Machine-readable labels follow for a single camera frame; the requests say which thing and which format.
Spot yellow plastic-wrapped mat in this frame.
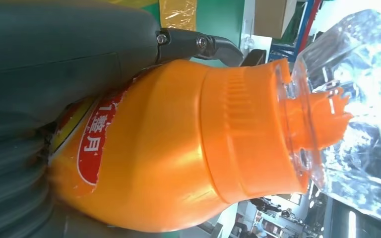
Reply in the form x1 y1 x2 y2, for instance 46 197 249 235
108 0 198 32

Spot red pole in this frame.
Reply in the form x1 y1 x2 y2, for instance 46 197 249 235
297 0 323 54

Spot orange detergent bottle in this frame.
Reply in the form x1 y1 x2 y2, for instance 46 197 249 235
47 9 381 233

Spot cardboard box with yellow sticker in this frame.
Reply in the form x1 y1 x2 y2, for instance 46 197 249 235
254 0 298 39

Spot blue metal shelf frame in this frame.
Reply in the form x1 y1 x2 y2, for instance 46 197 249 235
268 0 316 63

